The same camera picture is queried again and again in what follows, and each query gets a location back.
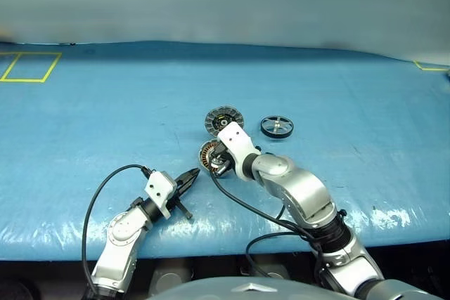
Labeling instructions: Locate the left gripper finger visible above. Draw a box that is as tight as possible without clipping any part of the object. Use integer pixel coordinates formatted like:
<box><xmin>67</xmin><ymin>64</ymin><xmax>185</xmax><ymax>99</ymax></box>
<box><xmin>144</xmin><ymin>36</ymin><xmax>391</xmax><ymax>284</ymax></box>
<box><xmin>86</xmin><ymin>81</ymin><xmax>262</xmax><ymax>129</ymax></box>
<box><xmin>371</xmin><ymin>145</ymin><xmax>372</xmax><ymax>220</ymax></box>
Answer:
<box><xmin>177</xmin><ymin>170</ymin><xmax>202</xmax><ymax>197</ymax></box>
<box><xmin>174</xmin><ymin>169</ymin><xmax>201</xmax><ymax>189</ymax></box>

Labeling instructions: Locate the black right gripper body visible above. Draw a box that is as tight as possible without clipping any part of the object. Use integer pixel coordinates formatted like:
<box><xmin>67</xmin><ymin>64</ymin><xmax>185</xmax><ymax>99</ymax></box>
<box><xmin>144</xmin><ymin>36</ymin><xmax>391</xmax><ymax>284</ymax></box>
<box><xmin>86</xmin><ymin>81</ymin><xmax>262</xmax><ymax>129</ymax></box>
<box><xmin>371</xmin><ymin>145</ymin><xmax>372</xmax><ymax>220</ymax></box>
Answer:
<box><xmin>210</xmin><ymin>148</ymin><xmax>236</xmax><ymax>178</ymax></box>

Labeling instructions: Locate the grey robot torso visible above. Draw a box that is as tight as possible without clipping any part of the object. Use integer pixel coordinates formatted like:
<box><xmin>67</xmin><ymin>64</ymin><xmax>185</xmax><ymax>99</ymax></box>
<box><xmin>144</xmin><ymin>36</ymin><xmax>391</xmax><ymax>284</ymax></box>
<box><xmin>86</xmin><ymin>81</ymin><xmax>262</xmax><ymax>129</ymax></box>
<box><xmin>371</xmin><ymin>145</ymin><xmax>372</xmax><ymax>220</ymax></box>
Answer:
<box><xmin>147</xmin><ymin>275</ymin><xmax>450</xmax><ymax>300</ymax></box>

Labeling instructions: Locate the motor housing with copper windings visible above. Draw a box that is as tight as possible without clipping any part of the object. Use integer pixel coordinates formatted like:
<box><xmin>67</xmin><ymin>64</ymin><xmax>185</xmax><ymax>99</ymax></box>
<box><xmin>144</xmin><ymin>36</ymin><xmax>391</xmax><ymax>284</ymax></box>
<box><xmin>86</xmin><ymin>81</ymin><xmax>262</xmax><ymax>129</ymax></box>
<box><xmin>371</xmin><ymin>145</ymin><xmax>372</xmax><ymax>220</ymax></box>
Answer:
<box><xmin>199</xmin><ymin>139</ymin><xmax>221</xmax><ymax>169</ymax></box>

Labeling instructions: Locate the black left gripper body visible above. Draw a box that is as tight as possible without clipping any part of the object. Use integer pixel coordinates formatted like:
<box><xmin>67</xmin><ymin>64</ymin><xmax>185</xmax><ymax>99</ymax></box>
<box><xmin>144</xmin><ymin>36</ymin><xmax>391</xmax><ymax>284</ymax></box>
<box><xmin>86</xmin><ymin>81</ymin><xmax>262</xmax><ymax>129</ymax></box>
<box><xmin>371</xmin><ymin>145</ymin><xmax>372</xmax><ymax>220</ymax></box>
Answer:
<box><xmin>167</xmin><ymin>187</ymin><xmax>194</xmax><ymax>220</ymax></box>

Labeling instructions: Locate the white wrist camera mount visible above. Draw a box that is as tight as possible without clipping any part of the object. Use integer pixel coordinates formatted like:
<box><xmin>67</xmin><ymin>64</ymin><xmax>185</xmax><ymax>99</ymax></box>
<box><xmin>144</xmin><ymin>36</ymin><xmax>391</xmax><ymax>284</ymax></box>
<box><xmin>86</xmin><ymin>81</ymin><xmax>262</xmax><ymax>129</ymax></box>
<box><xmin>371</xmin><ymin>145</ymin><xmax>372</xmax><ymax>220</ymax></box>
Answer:
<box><xmin>146</xmin><ymin>171</ymin><xmax>178</xmax><ymax>220</ymax></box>
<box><xmin>217</xmin><ymin>121</ymin><xmax>263</xmax><ymax>178</ymax></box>

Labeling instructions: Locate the black spoked rotor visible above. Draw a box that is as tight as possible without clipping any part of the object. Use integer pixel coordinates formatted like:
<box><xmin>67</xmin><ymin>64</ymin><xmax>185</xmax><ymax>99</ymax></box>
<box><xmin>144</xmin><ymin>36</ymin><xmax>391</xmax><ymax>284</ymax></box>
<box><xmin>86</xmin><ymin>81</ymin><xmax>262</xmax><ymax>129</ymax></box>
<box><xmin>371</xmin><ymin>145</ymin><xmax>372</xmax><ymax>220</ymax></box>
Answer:
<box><xmin>260</xmin><ymin>115</ymin><xmax>295</xmax><ymax>141</ymax></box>

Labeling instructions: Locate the blue plastic table cover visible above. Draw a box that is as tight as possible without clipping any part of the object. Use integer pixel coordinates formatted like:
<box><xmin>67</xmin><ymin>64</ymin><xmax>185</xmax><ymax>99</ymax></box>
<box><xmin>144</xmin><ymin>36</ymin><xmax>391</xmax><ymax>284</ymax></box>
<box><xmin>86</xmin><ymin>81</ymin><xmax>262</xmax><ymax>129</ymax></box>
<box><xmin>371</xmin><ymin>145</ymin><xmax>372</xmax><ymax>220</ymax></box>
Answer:
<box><xmin>0</xmin><ymin>40</ymin><xmax>450</xmax><ymax>263</ymax></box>

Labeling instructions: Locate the black round shape under table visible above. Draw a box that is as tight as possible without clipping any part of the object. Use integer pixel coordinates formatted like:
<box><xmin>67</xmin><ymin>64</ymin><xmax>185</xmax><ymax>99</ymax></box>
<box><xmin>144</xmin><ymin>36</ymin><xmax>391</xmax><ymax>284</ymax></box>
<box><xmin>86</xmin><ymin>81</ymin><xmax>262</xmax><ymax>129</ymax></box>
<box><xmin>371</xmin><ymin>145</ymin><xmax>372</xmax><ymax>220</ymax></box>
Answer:
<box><xmin>0</xmin><ymin>276</ymin><xmax>37</xmax><ymax>300</ymax></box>

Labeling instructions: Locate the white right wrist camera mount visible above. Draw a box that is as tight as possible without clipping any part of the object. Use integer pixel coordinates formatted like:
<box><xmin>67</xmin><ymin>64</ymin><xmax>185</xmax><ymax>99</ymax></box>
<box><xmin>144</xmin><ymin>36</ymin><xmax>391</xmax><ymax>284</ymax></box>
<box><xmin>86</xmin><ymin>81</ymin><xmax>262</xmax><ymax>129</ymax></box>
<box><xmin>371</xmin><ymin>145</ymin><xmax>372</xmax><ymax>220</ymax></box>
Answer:
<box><xmin>217</xmin><ymin>121</ymin><xmax>263</xmax><ymax>178</ymax></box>

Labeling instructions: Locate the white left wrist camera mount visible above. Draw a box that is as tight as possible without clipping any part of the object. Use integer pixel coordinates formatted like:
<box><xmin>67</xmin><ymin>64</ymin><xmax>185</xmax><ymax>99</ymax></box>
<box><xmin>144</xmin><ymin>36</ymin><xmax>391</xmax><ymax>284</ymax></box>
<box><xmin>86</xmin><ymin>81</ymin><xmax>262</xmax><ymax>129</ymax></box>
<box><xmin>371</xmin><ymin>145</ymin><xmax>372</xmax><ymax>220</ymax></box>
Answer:
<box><xmin>146</xmin><ymin>171</ymin><xmax>178</xmax><ymax>220</ymax></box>

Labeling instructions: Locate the grey round shape under table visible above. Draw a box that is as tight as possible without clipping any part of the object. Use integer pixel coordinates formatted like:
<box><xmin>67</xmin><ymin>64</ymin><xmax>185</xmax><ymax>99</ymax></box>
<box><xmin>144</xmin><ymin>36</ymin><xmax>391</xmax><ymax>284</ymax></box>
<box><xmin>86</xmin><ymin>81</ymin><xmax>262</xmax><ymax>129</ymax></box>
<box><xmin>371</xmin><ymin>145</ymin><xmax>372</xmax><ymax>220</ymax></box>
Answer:
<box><xmin>149</xmin><ymin>266</ymin><xmax>195</xmax><ymax>294</ymax></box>
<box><xmin>240</xmin><ymin>261</ymin><xmax>293</xmax><ymax>280</ymax></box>

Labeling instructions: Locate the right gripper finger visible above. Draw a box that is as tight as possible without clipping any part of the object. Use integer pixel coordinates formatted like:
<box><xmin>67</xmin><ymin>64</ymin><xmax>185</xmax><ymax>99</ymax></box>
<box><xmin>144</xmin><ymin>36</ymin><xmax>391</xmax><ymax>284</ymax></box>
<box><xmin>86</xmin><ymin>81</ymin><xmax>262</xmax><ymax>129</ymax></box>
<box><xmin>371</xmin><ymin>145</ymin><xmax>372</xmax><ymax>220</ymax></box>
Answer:
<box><xmin>209</xmin><ymin>141</ymin><xmax>229</xmax><ymax>161</ymax></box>

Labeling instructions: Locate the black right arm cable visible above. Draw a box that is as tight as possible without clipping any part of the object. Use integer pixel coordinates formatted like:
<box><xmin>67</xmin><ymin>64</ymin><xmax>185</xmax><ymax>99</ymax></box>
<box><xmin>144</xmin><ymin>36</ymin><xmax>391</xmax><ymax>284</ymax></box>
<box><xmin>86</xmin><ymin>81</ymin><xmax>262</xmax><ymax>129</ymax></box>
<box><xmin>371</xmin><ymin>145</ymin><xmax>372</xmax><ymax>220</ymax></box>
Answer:
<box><xmin>210</xmin><ymin>169</ymin><xmax>328</xmax><ymax>280</ymax></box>

